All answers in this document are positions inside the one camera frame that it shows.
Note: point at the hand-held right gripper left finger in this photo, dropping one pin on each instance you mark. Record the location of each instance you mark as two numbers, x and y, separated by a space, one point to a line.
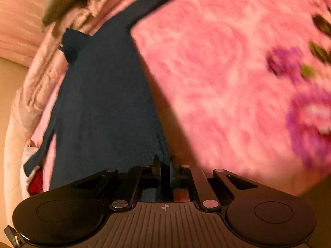
163 175

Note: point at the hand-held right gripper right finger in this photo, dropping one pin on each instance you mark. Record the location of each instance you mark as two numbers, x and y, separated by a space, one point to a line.
172 175

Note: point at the navy blue garment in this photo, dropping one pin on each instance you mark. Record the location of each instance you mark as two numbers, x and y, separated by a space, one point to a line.
103 95

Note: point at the red garment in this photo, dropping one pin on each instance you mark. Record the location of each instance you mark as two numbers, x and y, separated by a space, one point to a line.
35 183

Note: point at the grey pink comforter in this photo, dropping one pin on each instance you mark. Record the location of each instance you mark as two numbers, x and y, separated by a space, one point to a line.
44 69

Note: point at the pink curtain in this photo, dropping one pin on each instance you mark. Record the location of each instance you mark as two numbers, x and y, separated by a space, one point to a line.
20 18

